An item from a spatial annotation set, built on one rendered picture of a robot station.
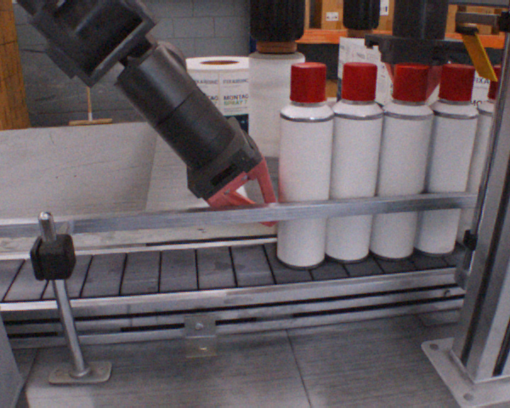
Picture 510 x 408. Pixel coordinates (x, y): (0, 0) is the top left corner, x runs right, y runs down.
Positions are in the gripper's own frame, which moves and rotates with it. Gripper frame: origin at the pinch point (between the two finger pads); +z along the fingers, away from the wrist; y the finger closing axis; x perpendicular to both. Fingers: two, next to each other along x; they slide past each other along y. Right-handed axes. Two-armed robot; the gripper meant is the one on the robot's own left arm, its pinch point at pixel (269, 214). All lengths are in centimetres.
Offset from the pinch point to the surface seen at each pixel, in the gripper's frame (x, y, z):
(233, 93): -3.6, 41.6, -3.0
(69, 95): 138, 443, -22
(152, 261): 13.2, 1.7, -3.2
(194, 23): -5, 439, 4
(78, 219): 12.6, -4.1, -13.1
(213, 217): 3.4, -4.2, -5.3
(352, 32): -32, 58, 6
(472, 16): -26.3, -3.0, -4.8
